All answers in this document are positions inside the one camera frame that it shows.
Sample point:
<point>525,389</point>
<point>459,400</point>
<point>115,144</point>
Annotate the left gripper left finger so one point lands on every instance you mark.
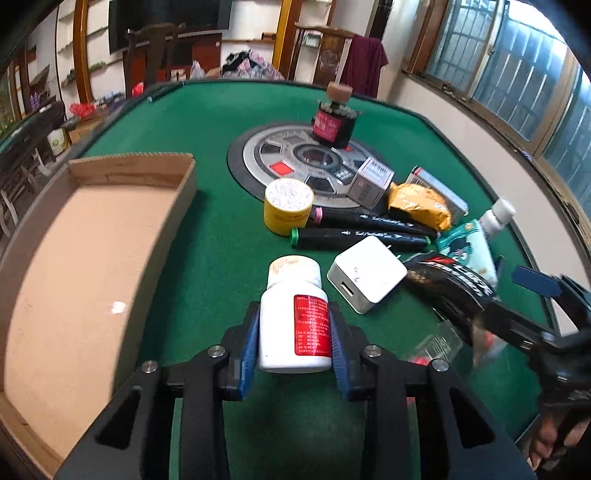
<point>241,343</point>

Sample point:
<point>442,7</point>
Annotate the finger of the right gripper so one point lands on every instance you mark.
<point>515,329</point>
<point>542,284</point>

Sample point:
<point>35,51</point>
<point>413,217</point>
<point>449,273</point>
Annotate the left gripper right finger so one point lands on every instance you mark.
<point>354,378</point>

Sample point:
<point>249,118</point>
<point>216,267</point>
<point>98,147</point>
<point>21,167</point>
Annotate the white bottle red label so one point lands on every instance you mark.
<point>294,328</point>

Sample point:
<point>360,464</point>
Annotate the white charger cube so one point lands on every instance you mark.
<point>366,273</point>

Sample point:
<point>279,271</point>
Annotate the black snack packet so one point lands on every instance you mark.
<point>454,291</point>

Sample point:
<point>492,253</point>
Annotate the black marker green cap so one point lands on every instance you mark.
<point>338,239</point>

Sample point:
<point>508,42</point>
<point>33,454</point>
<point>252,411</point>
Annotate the yellow round tin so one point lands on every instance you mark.
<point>287,205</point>

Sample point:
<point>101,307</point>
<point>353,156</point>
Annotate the yellow snack packet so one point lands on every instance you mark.
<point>421,204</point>

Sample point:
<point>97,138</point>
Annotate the white bottle blue label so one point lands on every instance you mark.
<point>494,220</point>

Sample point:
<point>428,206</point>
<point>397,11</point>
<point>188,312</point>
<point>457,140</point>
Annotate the person right hand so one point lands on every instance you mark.
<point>544,440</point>

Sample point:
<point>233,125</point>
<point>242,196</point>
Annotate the long white medicine box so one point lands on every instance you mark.
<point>457,206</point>

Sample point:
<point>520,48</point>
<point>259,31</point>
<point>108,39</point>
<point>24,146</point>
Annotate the small grey carton box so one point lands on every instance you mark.
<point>370,183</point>

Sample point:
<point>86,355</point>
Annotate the cardboard tray box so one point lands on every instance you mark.
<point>77,281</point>

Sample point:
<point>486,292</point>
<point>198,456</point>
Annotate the round table centre console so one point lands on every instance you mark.
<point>287,150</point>

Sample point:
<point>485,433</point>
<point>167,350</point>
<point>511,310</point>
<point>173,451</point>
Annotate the pile of clothes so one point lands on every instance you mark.
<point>248,64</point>

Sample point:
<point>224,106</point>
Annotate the maroon cloth on chair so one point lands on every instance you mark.
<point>364,64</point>

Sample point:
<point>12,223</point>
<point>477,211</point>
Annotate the wooden chair with cloth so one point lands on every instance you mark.
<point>331,56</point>

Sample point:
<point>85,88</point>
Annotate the dark side table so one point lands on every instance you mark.
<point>26,136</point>

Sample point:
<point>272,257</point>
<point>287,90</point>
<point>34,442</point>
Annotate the wooden chair near television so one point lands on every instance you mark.
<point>161,40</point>

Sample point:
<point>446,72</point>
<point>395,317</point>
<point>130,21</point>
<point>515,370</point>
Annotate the black television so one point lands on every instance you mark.
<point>196,15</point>

